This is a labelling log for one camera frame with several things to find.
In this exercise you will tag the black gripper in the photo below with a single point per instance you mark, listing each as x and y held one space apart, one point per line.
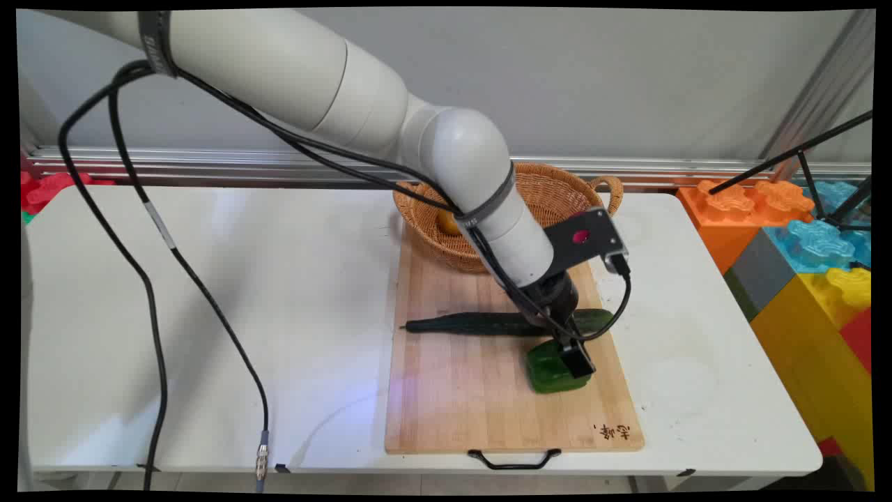
552 298

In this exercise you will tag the green bell pepper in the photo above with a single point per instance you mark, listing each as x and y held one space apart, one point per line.
543 369

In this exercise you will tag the yellow orange fruit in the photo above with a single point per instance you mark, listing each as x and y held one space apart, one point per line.
447 224

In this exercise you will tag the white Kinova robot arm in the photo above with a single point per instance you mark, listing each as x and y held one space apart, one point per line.
279 63

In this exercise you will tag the dark green cucumber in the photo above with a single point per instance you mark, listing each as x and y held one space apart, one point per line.
460 324

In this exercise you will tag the bamboo cutting board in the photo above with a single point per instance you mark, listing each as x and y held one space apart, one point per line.
453 390

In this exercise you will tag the woven wicker basket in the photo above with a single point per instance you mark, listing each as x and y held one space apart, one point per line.
550 185

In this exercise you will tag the grey foam block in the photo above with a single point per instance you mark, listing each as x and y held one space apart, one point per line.
759 275

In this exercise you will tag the orange foam block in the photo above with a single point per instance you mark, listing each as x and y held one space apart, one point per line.
725 216

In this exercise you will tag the blue foam block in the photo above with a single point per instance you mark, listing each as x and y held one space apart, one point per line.
815 244

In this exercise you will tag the red foam block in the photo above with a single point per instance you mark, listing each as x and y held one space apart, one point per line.
858 338

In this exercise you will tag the black tripod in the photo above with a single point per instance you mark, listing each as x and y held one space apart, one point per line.
801 150

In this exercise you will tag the red foam puzzle piece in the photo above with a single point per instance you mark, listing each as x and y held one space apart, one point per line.
49 189

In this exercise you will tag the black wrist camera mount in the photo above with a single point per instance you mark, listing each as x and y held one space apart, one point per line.
592 237

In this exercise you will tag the aluminium frame post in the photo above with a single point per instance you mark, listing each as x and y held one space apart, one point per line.
822 84

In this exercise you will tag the aluminium rail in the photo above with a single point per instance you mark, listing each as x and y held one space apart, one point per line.
209 164

